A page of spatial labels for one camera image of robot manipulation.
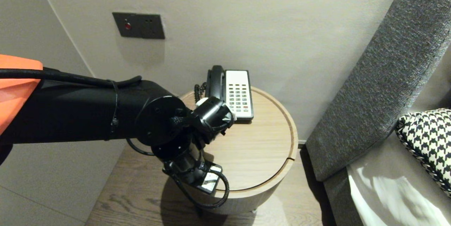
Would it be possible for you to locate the round wooden bedside table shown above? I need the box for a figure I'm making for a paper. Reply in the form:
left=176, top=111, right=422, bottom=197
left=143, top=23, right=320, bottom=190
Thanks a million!
left=173, top=86, right=298, bottom=215

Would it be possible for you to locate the black telephone handset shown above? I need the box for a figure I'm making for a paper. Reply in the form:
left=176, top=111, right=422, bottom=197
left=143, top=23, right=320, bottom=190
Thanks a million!
left=207, top=65, right=226, bottom=100

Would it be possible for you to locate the black and white desk telephone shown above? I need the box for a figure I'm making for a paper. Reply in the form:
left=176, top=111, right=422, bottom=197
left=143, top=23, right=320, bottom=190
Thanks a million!
left=206, top=69, right=254, bottom=124

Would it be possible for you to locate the grey upholstered bed headboard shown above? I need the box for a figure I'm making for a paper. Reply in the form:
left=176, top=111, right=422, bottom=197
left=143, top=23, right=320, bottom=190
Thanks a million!
left=306, top=0, right=451, bottom=226

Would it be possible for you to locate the white bed sheet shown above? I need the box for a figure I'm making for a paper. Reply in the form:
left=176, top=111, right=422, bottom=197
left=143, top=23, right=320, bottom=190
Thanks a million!
left=347, top=133, right=451, bottom=226

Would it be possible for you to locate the black white houndstooth pillow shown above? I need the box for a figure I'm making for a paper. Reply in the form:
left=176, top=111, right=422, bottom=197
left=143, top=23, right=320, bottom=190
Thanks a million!
left=395, top=108, right=451, bottom=198

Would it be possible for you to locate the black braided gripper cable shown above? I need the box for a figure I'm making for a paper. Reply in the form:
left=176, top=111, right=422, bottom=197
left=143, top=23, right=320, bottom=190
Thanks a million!
left=169, top=169, right=230, bottom=209

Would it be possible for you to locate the silver white wrist camera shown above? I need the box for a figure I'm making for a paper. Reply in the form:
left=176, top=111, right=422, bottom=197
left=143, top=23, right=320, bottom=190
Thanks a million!
left=195, top=97, right=236, bottom=121

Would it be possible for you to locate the black coiled telephone cord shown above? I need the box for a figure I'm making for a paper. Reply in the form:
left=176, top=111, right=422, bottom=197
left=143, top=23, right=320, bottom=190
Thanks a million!
left=194, top=82, right=208, bottom=102

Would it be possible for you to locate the dark wall switch panel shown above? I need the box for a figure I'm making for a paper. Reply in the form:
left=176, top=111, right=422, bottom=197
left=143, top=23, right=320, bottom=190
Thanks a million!
left=112, top=12, right=165, bottom=40

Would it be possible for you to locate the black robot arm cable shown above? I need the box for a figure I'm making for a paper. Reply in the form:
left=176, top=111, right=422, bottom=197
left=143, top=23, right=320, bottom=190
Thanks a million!
left=0, top=68, right=142, bottom=87

